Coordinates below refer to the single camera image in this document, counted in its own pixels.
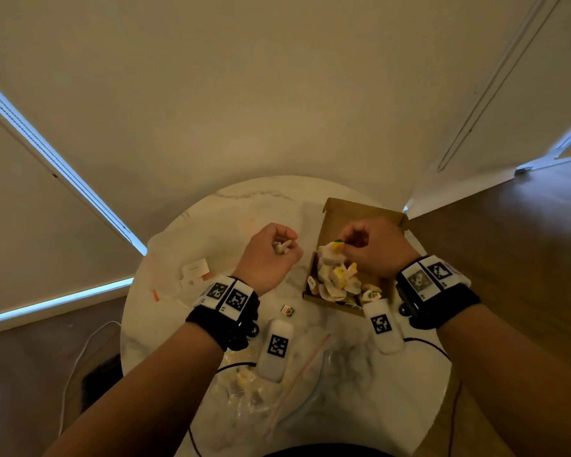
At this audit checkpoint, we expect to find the clear plastic zip bag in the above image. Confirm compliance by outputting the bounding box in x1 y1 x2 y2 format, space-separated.
218 332 335 440

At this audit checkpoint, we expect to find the black wristband with markers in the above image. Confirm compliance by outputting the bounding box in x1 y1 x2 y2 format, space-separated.
395 255 482 331
186 276 261 352

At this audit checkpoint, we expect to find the black right wristband with markers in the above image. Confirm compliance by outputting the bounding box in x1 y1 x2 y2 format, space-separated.
395 255 482 331

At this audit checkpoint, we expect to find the person's left forearm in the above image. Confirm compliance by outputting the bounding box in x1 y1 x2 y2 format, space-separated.
43 322 225 457

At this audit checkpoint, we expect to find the black cable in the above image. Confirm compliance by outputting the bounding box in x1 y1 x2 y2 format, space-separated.
187 361 258 457
403 337 463 457

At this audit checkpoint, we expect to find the black left wristband with markers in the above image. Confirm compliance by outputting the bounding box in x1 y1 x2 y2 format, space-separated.
186 276 261 352

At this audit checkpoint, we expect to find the person's right forearm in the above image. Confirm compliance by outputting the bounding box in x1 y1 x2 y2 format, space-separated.
437 303 571 457

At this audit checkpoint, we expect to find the white pod with square marker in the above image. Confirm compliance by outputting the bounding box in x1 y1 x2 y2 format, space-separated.
363 298 405 355
255 319 295 384

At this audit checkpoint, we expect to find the brown cardboard box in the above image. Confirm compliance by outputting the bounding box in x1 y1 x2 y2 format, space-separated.
303 198 409 316

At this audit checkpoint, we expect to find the white cable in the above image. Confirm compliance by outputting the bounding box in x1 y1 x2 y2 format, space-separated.
58 321 122 436

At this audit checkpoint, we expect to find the pile of wrapped candies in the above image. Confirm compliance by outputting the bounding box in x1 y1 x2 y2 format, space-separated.
307 242 383 309

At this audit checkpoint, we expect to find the blind pull cord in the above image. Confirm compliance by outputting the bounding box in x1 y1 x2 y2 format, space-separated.
436 0 564 173

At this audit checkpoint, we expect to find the small white card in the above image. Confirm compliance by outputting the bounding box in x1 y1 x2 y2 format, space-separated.
181 258 210 282

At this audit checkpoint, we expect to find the person's right hand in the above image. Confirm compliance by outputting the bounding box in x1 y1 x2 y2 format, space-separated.
338 218 422 280

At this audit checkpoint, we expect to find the person's left hand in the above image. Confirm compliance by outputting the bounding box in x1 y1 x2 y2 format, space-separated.
232 223 304 297

